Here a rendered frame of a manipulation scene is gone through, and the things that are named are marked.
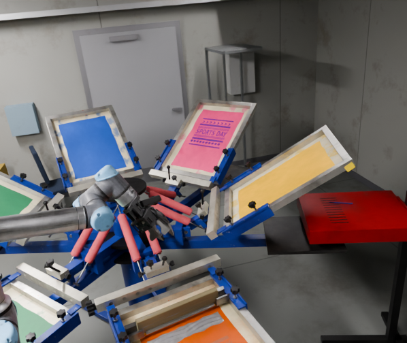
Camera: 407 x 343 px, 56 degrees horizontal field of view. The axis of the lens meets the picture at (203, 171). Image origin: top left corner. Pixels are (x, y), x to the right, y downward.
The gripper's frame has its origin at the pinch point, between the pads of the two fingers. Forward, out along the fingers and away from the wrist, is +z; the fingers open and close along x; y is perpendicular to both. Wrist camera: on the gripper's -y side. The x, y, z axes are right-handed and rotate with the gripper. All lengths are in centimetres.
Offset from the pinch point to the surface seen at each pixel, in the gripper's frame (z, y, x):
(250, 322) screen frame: 61, -5, -5
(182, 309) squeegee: 41, -5, -29
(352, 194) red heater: 91, -113, 41
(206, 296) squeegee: 45, -14, -20
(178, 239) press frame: 40, -68, -53
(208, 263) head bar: 46, -40, -26
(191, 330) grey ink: 49, 0, -28
